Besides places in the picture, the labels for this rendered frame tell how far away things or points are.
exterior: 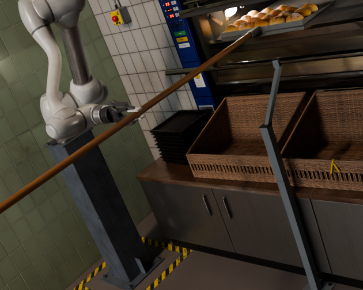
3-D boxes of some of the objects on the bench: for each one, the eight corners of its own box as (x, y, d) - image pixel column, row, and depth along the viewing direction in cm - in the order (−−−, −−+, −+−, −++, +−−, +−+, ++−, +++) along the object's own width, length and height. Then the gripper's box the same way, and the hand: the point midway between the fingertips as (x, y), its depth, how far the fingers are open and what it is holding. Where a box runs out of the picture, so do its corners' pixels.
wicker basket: (238, 136, 319) (224, 95, 309) (321, 136, 280) (308, 90, 270) (192, 178, 288) (176, 135, 278) (278, 184, 250) (263, 134, 240)
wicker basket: (325, 137, 277) (313, 90, 267) (437, 137, 238) (427, 83, 228) (282, 186, 247) (267, 136, 236) (402, 195, 208) (389, 136, 198)
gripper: (106, 95, 234) (140, 92, 218) (119, 125, 240) (154, 125, 224) (94, 102, 230) (128, 100, 213) (108, 133, 236) (142, 133, 219)
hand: (136, 113), depth 221 cm, fingers closed on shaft, 3 cm apart
